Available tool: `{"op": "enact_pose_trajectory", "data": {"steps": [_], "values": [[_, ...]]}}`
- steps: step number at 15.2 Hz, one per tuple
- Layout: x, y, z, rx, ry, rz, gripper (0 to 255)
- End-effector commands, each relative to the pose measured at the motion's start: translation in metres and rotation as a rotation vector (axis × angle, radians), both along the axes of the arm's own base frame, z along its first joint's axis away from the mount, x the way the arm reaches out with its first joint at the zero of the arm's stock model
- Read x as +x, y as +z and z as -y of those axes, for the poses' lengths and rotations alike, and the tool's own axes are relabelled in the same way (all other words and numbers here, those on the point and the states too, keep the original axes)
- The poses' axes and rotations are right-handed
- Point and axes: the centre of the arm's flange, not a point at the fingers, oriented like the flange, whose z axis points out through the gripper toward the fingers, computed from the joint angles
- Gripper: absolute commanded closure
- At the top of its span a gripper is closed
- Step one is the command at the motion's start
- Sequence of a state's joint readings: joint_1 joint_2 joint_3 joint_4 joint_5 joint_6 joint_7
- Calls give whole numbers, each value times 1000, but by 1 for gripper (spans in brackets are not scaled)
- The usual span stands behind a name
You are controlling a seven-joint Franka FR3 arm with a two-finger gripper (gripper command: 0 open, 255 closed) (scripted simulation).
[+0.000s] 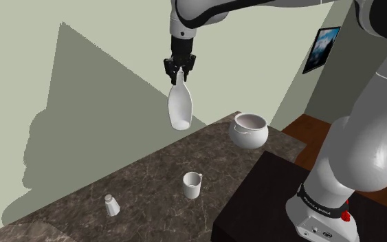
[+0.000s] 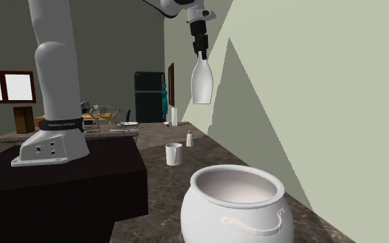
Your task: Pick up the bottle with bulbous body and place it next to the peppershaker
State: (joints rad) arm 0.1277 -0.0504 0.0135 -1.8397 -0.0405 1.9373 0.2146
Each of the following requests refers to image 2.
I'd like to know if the white bottle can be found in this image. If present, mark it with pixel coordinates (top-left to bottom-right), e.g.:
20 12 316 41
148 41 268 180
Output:
191 50 214 105

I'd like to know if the teal bottle-shaped figure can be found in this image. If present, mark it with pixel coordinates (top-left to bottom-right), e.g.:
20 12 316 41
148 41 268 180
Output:
161 81 169 116

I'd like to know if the black refrigerator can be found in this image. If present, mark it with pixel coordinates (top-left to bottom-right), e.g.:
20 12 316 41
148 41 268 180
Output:
133 70 167 124

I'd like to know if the animal skeleton figure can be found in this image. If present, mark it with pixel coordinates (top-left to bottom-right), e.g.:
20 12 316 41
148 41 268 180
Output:
89 104 128 130

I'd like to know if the white mug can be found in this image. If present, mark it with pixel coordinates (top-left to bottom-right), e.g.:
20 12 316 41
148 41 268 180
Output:
165 142 184 167

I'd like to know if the yellow table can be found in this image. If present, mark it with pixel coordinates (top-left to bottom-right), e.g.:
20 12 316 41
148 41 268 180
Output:
33 113 113 128

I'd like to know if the dark robot stand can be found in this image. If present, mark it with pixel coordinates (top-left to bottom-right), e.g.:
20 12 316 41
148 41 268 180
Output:
0 135 149 243

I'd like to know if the dark brown wall picture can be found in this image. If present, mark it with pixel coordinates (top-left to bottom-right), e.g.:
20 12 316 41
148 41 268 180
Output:
167 62 175 108

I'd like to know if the large white pot with handle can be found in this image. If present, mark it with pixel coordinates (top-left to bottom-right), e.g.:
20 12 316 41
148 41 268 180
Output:
180 164 295 243

